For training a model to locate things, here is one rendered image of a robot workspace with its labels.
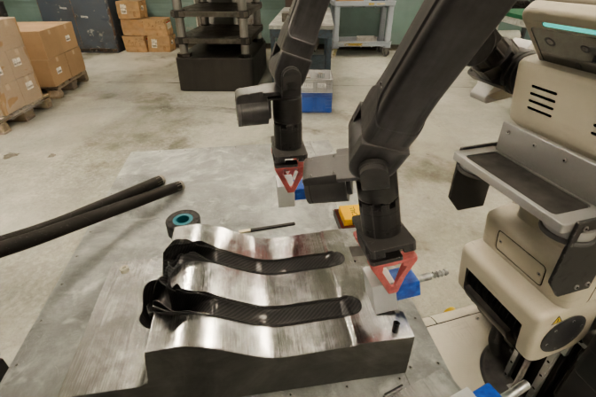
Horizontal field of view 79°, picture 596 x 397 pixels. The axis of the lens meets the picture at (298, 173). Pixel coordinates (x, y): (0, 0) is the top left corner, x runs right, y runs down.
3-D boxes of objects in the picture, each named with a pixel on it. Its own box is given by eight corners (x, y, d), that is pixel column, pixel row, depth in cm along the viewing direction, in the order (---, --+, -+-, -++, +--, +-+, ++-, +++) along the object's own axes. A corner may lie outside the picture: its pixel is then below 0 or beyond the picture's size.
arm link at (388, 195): (396, 162, 46) (395, 146, 51) (342, 167, 47) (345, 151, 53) (400, 210, 49) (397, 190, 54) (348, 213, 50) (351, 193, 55)
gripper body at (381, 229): (372, 263, 49) (366, 216, 46) (352, 226, 59) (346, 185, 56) (418, 252, 50) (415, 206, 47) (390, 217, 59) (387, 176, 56)
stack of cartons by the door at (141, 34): (177, 49, 677) (169, -1, 635) (171, 52, 648) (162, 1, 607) (132, 48, 680) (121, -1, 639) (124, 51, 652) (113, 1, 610)
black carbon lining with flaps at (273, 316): (341, 257, 71) (343, 217, 66) (365, 327, 57) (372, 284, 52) (154, 276, 66) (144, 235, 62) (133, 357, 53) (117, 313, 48)
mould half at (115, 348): (358, 259, 80) (364, 208, 73) (405, 372, 58) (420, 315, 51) (121, 284, 74) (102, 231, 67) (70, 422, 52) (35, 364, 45)
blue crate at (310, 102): (330, 101, 418) (331, 81, 407) (332, 113, 382) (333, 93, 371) (278, 100, 421) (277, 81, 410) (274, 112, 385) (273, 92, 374)
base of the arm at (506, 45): (541, 55, 71) (496, 44, 81) (521, 30, 67) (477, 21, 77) (509, 92, 73) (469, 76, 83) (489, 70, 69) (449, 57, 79)
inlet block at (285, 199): (332, 190, 85) (333, 169, 82) (337, 201, 81) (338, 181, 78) (276, 195, 83) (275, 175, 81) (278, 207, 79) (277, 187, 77)
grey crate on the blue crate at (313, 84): (331, 82, 407) (332, 69, 400) (333, 94, 372) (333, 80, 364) (277, 82, 410) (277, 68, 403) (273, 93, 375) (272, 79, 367)
